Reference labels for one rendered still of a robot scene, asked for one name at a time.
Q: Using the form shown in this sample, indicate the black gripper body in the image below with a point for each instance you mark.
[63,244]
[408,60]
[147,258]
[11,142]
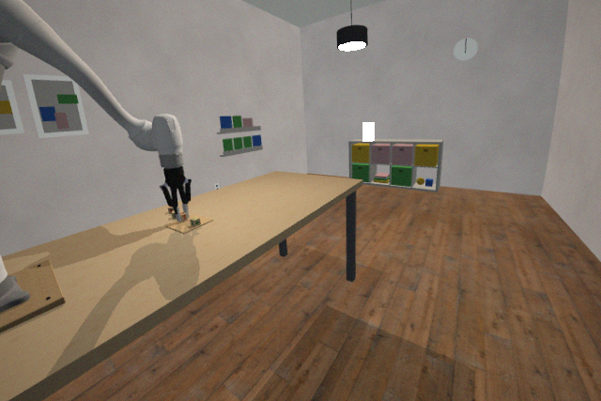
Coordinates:
[174,174]

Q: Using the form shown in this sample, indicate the tan square mat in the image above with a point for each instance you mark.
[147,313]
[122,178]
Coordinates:
[185,226]

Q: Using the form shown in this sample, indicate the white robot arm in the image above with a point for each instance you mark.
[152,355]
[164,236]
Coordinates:
[22,28]

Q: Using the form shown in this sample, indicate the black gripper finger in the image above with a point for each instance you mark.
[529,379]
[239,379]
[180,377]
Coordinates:
[185,198]
[172,202]

